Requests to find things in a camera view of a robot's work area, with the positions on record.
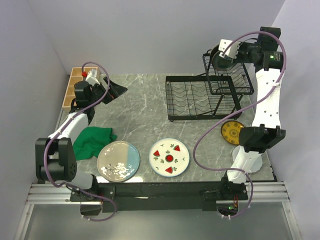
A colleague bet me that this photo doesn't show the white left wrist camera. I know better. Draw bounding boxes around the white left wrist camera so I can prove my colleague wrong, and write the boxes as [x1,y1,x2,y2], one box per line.
[81,68,100,86]

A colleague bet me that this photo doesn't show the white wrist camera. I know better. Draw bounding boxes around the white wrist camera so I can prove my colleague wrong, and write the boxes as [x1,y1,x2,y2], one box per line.
[218,39,241,60]
[81,68,100,86]

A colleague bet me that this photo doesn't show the wooden compartment box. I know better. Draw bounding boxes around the wooden compartment box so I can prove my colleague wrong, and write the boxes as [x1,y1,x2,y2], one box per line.
[62,66,100,113]

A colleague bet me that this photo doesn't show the watermelon pattern white plate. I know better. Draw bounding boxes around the watermelon pattern white plate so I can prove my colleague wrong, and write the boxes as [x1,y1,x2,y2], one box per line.
[148,138,190,178]

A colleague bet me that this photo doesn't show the light blue patterned plate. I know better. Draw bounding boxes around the light blue patterned plate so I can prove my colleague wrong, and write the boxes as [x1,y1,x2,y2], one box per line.
[211,52,236,71]

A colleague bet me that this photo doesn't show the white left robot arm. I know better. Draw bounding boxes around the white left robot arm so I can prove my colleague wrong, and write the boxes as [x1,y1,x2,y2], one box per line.
[35,76,128,201]

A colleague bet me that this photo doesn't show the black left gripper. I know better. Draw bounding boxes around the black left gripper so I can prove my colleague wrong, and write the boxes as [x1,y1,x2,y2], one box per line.
[88,76,128,107]

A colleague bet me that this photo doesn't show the black wire dish rack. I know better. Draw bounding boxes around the black wire dish rack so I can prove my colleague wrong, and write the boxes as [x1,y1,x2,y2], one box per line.
[165,50,254,122]

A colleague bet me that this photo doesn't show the black ceramic plate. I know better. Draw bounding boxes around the black ceramic plate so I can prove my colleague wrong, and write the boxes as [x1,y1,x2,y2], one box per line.
[209,44,224,68]

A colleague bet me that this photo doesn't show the green cloth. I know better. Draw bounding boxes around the green cloth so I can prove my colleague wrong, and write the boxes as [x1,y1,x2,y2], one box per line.
[73,126,117,161]

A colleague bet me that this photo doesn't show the pale blue scalloped plate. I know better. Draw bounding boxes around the pale blue scalloped plate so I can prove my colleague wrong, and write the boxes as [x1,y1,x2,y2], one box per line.
[232,145,263,173]

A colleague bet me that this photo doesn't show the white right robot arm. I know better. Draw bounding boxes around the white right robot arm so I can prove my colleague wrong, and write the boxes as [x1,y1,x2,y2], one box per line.
[211,26,287,200]

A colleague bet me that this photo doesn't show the yellow patterned glass plate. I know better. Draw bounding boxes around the yellow patterned glass plate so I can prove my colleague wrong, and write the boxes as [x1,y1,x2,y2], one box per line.
[220,120,245,146]

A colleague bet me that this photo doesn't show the beige and blue plate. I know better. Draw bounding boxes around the beige and blue plate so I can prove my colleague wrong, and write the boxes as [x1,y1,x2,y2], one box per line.
[97,141,140,183]

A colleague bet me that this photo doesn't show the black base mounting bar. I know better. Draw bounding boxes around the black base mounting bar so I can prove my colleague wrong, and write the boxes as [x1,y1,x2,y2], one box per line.
[70,178,249,216]

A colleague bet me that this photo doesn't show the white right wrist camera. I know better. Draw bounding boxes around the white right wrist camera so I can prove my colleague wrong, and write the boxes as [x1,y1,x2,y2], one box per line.
[218,39,241,60]

